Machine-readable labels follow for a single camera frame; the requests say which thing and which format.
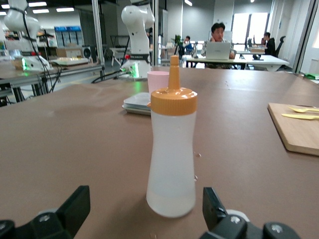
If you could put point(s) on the grey digital kitchen scale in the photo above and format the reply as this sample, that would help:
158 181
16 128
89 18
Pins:
135 103

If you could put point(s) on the sauce bottle with orange cap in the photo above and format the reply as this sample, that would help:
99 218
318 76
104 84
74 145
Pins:
172 149

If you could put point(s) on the grey metal work table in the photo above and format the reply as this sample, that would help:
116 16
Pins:
25 79

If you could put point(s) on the blue-topped display fridge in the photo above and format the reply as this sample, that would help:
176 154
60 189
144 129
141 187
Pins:
68 37

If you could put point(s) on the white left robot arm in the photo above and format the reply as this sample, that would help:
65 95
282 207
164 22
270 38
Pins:
138 37

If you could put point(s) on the wooden cutting board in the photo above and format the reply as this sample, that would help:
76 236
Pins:
299 134

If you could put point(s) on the black office chair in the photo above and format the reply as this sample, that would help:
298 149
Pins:
280 47

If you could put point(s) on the seated person in black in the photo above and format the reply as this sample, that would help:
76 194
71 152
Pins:
270 46

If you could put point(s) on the pink plastic cup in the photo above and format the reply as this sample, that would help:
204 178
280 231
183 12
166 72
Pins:
157 82

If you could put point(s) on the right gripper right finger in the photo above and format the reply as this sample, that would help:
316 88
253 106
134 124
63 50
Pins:
214 211

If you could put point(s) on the seated person in blue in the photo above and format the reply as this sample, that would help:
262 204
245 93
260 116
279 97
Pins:
188 46

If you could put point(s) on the white office desk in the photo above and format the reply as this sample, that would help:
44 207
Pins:
264 61

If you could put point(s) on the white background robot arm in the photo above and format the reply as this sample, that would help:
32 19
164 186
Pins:
17 20

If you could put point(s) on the ceiling light panel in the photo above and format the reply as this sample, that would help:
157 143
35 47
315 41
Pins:
64 9
40 11
37 4

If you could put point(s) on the white laptop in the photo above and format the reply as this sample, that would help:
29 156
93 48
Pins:
218 51

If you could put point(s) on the seated man behind laptop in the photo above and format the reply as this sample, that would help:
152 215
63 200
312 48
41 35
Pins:
218 32

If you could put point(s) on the brown table cover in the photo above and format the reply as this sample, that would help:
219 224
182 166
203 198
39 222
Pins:
74 149

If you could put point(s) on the yellow plastic knife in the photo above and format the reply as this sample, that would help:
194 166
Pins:
302 116

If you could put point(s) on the aluminium frame post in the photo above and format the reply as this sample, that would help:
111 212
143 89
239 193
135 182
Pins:
156 37
97 30

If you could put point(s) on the white tray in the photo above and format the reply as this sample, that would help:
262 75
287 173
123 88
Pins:
69 61

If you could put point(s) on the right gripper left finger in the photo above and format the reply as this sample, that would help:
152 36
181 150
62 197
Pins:
72 211

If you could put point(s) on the green flat object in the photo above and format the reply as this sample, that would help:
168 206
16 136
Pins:
311 76

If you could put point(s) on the yellow plastic fork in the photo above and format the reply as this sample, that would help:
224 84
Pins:
302 109

